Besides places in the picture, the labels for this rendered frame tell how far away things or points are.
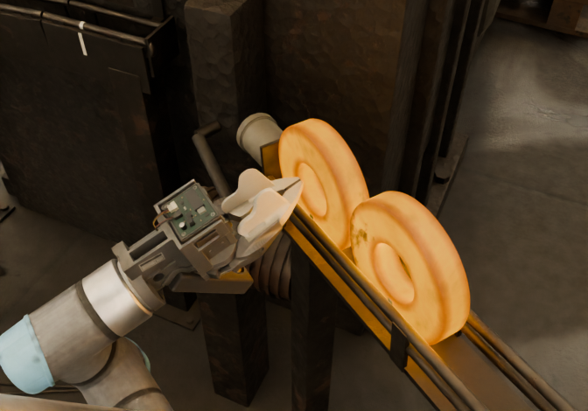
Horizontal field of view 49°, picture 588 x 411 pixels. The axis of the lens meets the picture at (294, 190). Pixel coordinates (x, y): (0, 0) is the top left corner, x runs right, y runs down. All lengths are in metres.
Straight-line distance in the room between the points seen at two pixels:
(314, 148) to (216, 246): 0.15
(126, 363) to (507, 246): 1.13
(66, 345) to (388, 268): 0.34
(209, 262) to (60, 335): 0.16
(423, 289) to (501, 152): 1.36
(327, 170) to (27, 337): 0.35
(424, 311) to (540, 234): 1.14
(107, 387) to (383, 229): 0.35
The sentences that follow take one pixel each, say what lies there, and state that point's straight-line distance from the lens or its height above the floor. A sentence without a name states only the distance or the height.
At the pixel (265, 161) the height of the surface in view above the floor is 0.70.
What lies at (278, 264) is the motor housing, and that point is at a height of 0.51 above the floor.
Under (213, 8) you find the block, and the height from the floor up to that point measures 0.80.
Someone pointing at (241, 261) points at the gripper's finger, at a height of 0.69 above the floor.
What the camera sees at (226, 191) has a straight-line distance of 0.94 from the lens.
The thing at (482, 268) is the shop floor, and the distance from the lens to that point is 1.63.
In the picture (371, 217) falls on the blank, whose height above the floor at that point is 0.77.
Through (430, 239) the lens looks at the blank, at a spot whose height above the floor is 0.80.
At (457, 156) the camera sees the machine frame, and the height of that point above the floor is 0.07.
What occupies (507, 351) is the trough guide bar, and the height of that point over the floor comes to 0.71.
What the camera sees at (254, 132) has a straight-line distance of 0.85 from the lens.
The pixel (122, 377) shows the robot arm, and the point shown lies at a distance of 0.77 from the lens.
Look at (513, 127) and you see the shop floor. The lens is 2.05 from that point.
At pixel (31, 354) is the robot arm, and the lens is 0.71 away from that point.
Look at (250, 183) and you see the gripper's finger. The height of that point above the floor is 0.74.
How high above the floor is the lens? 1.24
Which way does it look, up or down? 45 degrees down
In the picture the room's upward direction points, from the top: straight up
